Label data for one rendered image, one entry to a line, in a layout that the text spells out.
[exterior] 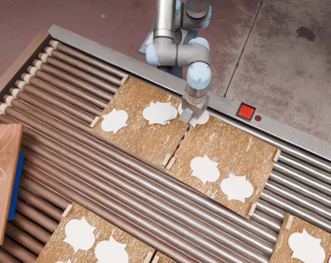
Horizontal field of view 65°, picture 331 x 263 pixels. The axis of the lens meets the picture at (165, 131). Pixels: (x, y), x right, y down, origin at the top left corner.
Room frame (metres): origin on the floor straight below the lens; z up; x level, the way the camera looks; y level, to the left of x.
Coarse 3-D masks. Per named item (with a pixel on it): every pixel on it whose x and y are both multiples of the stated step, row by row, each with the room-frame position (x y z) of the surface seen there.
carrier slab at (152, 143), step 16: (128, 80) 0.75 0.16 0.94; (128, 96) 0.66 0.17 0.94; (144, 96) 0.65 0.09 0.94; (160, 96) 0.64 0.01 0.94; (128, 112) 0.57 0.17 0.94; (96, 128) 0.50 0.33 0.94; (128, 128) 0.48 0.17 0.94; (144, 128) 0.47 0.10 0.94; (160, 128) 0.46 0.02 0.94; (176, 128) 0.46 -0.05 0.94; (128, 144) 0.40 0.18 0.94; (144, 144) 0.39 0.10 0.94; (160, 144) 0.39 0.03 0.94; (176, 144) 0.38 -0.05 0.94; (160, 160) 0.31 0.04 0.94
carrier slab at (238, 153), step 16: (192, 128) 0.45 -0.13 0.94; (208, 128) 0.44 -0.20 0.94; (224, 128) 0.43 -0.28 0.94; (192, 144) 0.37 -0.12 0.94; (208, 144) 0.36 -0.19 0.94; (224, 144) 0.35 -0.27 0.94; (240, 144) 0.35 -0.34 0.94; (256, 144) 0.34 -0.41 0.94; (176, 160) 0.30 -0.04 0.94; (224, 160) 0.28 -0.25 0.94; (240, 160) 0.27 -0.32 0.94; (256, 160) 0.26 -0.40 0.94; (176, 176) 0.23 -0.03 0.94; (192, 176) 0.22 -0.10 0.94; (224, 176) 0.21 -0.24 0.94; (240, 176) 0.20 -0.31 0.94; (256, 176) 0.19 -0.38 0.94; (208, 192) 0.15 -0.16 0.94; (256, 192) 0.13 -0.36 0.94; (240, 208) 0.07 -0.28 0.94
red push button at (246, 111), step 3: (243, 105) 0.55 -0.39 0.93; (243, 108) 0.53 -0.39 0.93; (246, 108) 0.53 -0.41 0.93; (249, 108) 0.53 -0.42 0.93; (240, 111) 0.52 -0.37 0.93; (243, 111) 0.51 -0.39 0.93; (246, 111) 0.51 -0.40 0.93; (249, 111) 0.51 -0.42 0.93; (252, 111) 0.51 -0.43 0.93; (240, 114) 0.50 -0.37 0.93; (243, 114) 0.50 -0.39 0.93; (246, 114) 0.50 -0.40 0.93; (249, 114) 0.49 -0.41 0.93; (246, 117) 0.48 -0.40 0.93; (249, 117) 0.48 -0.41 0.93
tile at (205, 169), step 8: (192, 160) 0.29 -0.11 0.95; (200, 160) 0.29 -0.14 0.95; (208, 160) 0.28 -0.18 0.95; (192, 168) 0.26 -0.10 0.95; (200, 168) 0.25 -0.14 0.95; (208, 168) 0.25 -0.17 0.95; (216, 168) 0.24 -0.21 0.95; (200, 176) 0.21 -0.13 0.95; (208, 176) 0.21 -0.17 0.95; (216, 176) 0.21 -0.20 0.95
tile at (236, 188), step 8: (232, 176) 0.20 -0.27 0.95; (224, 184) 0.17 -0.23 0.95; (232, 184) 0.17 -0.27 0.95; (240, 184) 0.16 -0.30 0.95; (248, 184) 0.16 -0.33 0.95; (224, 192) 0.14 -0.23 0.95; (232, 192) 0.13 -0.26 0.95; (240, 192) 0.13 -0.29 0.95; (248, 192) 0.13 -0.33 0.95; (240, 200) 0.10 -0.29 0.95
